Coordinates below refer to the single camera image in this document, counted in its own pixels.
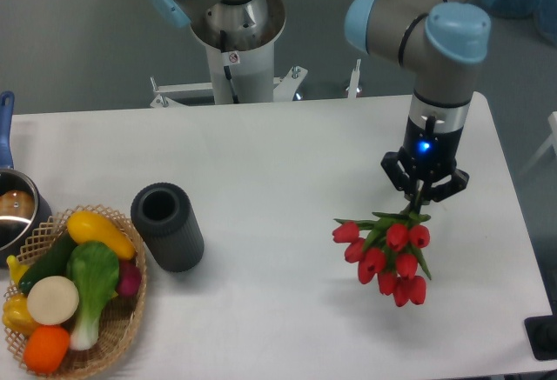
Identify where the yellow bell pepper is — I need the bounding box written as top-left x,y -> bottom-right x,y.
2,293 -> 40,337

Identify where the woven wicker basket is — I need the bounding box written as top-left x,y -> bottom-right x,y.
1,205 -> 147,379

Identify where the dark grey ribbed vase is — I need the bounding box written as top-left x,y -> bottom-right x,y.
131,183 -> 205,272

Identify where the green bok choy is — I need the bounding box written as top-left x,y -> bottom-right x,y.
66,241 -> 119,351

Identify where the white frame at right edge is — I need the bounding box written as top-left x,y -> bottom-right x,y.
519,111 -> 557,176

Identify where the blue handled saucepan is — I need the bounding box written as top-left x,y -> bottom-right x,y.
1,90 -> 51,269

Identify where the purple red radish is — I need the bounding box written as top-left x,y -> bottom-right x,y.
116,261 -> 142,297

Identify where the red tulip bouquet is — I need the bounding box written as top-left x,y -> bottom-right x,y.
332,188 -> 432,307

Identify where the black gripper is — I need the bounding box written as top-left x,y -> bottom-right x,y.
380,117 -> 469,204

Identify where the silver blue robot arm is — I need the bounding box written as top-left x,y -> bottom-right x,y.
149,0 -> 491,206

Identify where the dark green cucumber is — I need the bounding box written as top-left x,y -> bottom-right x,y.
18,232 -> 77,295

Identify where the yellow squash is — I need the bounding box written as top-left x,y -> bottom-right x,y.
66,210 -> 137,260

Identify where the black device at table edge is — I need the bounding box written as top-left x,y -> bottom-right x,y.
524,315 -> 556,361

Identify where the orange fruit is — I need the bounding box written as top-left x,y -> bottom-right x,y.
23,325 -> 70,375

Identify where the yellow banana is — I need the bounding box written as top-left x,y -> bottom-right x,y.
6,255 -> 29,285

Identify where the round white radish slice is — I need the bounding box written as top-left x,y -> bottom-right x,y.
27,276 -> 79,325

